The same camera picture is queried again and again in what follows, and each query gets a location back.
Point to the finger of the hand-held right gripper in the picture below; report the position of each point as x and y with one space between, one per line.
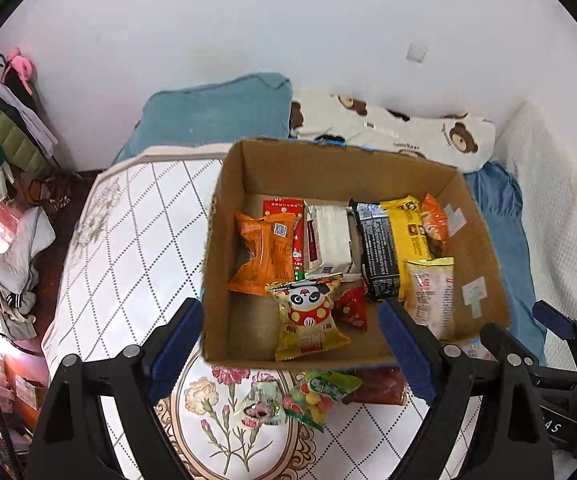
551 317
506 342

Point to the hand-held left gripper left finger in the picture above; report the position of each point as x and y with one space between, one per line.
178 350

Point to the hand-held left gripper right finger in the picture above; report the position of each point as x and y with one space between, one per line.
408 355

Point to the pale cake packet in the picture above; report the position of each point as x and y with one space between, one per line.
431 295

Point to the small red snack packet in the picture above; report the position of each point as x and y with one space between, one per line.
351 307

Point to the yellow panda snack packet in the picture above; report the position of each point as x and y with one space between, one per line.
308 315

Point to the black snack packet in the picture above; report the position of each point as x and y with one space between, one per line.
378 250

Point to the orange puffy snack packet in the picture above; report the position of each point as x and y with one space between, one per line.
263 255

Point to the orange crinkled snack packet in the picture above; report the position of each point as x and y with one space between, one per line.
433 220

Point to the white wafer packet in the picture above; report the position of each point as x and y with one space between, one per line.
328 235

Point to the long red snack packet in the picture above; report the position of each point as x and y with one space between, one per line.
283 206

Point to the cardboard box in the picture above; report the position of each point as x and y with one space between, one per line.
348 170

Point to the white cookie packet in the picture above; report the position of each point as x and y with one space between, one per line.
471 347

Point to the dark red snack packet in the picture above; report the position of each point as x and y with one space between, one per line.
373 385

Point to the green candy packet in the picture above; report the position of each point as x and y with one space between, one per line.
318 395

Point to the small pale cartoon packet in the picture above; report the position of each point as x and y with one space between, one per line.
261 405

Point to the white knitted blanket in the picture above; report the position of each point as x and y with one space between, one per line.
558 200

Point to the white floral quilt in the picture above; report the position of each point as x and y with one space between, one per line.
133 240

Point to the blue bedsheet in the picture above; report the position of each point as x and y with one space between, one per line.
498 200

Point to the grey striped garment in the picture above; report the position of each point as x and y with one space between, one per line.
16 312

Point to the white garment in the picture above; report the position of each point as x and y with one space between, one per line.
18 250

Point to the dark brown bag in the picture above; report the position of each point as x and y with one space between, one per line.
53 190

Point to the bear print pillow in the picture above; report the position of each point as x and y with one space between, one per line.
418 130

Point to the teal pillow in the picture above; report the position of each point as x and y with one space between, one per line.
208 115

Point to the lilac garment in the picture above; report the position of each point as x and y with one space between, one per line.
38 130

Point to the olive padded jacket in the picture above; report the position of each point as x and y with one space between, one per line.
11 135

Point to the pink plush toy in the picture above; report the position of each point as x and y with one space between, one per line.
21 65

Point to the white wall switch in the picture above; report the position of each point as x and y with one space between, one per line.
416 52

